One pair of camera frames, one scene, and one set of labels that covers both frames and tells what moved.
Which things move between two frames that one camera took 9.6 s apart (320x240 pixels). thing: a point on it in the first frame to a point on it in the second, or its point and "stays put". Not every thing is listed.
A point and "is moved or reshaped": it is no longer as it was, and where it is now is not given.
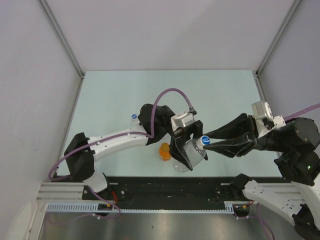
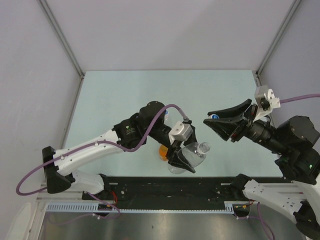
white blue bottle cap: x=205 y=140 to x=215 y=116
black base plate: x=172 y=188 stays put
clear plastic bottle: x=195 y=153 is moved or reshaped
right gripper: x=242 y=124 to x=233 y=126
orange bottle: x=164 y=152 stays put
